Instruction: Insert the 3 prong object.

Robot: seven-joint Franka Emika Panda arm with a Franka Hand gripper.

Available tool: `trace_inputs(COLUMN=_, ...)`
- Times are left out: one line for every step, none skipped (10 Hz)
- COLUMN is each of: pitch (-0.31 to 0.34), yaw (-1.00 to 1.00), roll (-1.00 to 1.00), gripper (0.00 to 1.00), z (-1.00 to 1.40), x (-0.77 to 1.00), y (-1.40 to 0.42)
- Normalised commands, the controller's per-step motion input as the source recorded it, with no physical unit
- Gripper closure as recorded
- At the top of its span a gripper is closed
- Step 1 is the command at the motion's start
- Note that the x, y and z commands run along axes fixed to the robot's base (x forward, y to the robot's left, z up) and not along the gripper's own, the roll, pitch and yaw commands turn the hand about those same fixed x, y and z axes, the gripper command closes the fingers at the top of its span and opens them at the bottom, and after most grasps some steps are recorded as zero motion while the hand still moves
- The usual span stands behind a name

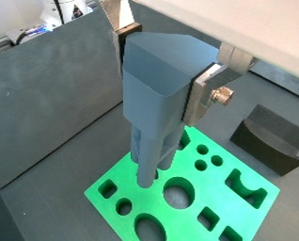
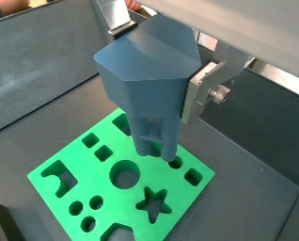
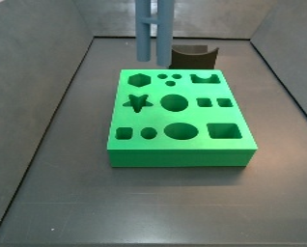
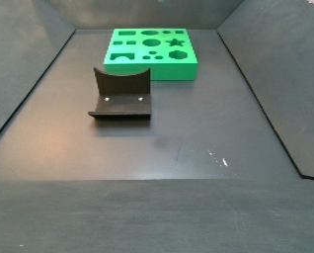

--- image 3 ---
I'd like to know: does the blue three prong object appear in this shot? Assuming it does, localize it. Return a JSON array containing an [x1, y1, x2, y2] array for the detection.
[[135, 0, 173, 67]]

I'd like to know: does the dark curved block piece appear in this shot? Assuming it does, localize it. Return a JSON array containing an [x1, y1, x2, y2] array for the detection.
[[169, 44, 219, 69]]

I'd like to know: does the green shape sorting block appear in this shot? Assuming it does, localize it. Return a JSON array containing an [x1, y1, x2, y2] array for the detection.
[[107, 69, 256, 167]]

